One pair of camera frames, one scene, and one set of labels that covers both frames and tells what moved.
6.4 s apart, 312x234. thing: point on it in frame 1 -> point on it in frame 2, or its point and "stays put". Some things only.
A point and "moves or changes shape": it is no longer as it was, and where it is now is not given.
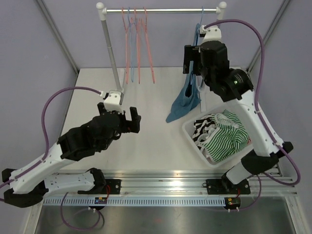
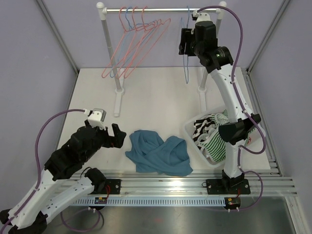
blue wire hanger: (191, 79) moves or changes shape
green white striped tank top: (229, 138) stays put
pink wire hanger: (145, 24) moves or changes shape
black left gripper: (132, 126) -> (117, 140)
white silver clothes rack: (101, 8) stays put
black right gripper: (192, 53) -> (186, 36)
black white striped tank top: (205, 124) stays put
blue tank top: (190, 98) -> (151, 154)
